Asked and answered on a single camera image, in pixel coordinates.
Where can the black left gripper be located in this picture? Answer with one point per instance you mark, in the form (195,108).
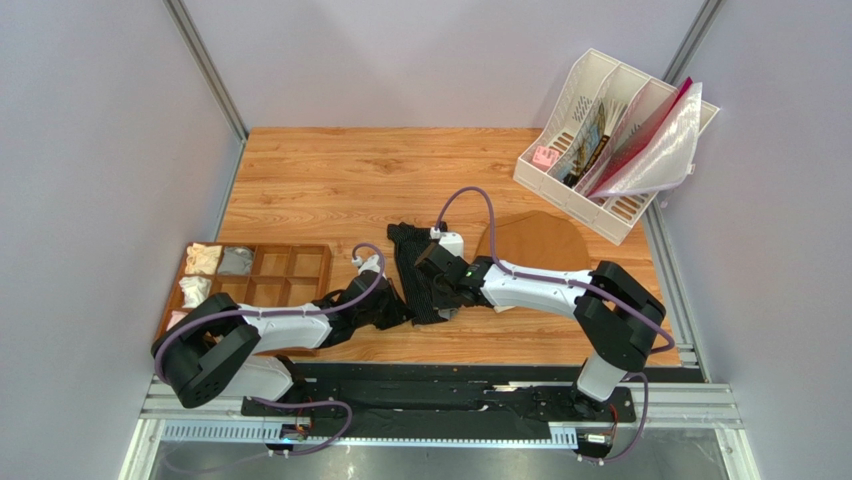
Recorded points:
(400,311)

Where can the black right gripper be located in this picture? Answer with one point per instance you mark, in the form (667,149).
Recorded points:
(426,264)

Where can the black striped underwear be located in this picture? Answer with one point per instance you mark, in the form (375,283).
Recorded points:
(409,243)

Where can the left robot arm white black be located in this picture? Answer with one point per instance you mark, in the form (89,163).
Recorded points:
(219,346)

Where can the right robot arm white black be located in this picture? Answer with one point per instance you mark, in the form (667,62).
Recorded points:
(620,318)

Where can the orange ribbed underwear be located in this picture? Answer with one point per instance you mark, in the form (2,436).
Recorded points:
(540,240)

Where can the grey rolled underwear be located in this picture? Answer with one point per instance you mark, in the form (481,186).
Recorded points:
(236,261)

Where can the white rolled underwear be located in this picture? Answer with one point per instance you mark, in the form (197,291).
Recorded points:
(195,290)

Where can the cream rolled underwear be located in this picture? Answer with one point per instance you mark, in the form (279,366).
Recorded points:
(202,259)

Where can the pink rolled underwear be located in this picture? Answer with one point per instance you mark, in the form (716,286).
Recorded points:
(174,317)

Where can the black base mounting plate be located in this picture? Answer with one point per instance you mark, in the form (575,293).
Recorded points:
(443,402)

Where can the wooden compartment tray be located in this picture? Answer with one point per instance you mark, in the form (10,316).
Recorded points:
(282,276)

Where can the pink sticky note pad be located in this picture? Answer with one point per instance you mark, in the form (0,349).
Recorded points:
(544,157)

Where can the illustrated booklet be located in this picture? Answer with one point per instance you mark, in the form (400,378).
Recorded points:
(596,130)

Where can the white plastic file rack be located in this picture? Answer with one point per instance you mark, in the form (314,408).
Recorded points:
(593,76)

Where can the clear bubble plastic folder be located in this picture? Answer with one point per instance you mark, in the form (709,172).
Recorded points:
(660,157)

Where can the red plastic folder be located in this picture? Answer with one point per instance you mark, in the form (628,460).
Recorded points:
(651,101)

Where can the aluminium rail frame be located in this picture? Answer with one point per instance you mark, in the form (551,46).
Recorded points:
(686,428)

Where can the left aluminium corner post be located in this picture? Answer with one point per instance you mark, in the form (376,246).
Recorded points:
(192,38)

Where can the aluminium corner post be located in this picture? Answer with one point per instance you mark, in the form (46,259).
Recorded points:
(692,40)
(192,38)

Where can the right aluminium corner post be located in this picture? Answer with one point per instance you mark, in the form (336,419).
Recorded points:
(692,40)

